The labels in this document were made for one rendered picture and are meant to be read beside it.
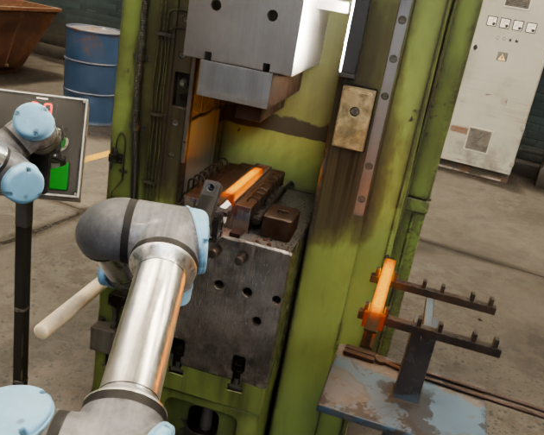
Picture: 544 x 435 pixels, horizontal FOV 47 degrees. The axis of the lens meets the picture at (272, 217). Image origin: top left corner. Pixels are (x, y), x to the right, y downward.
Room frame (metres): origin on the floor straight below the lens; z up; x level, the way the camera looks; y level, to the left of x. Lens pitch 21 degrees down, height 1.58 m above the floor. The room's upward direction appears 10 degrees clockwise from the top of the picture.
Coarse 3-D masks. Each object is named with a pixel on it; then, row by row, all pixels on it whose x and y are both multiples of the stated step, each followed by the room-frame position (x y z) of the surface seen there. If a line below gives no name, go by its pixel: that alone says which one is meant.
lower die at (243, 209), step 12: (228, 168) 2.00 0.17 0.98; (240, 168) 1.99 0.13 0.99; (252, 168) 1.99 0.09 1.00; (216, 180) 1.85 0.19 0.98; (228, 180) 1.84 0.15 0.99; (264, 180) 1.90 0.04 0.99; (192, 192) 1.70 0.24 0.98; (240, 192) 1.72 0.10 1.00; (252, 192) 1.76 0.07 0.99; (264, 192) 1.78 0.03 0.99; (192, 204) 1.66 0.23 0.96; (240, 204) 1.65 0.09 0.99; (252, 204) 1.66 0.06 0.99; (240, 216) 1.64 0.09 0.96; (252, 216) 1.66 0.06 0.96; (240, 228) 1.64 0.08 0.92
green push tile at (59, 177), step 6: (54, 168) 1.58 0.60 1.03; (60, 168) 1.58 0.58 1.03; (66, 168) 1.59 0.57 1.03; (54, 174) 1.57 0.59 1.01; (60, 174) 1.57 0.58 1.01; (66, 174) 1.58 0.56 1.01; (54, 180) 1.56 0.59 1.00; (60, 180) 1.57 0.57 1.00; (66, 180) 1.57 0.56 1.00; (54, 186) 1.55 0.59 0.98; (60, 186) 1.56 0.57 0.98; (66, 186) 1.56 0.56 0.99
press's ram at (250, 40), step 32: (192, 0) 1.68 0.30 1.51; (224, 0) 1.66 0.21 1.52; (256, 0) 1.64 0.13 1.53; (288, 0) 1.63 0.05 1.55; (320, 0) 1.81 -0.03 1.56; (192, 32) 1.67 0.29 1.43; (224, 32) 1.66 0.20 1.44; (256, 32) 1.64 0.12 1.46; (288, 32) 1.63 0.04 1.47; (320, 32) 1.94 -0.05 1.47; (256, 64) 1.64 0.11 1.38; (288, 64) 1.62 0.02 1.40
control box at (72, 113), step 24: (0, 96) 1.63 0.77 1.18; (24, 96) 1.65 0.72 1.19; (48, 96) 1.67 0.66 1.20; (0, 120) 1.60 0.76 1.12; (72, 120) 1.66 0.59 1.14; (72, 144) 1.63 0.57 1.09; (72, 168) 1.60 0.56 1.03; (0, 192) 1.54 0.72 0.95; (48, 192) 1.55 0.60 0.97; (72, 192) 1.57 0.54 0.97
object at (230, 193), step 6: (258, 168) 1.97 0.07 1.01; (246, 174) 1.88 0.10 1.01; (252, 174) 1.89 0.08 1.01; (258, 174) 1.93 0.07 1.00; (240, 180) 1.80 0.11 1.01; (246, 180) 1.81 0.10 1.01; (252, 180) 1.86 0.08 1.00; (234, 186) 1.73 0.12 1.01; (240, 186) 1.74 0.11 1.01; (246, 186) 1.80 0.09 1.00; (222, 192) 1.64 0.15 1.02; (228, 192) 1.67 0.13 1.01; (234, 192) 1.67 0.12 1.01; (222, 198) 1.60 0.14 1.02; (228, 198) 1.62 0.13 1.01; (234, 198) 1.68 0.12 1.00; (222, 204) 1.57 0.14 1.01
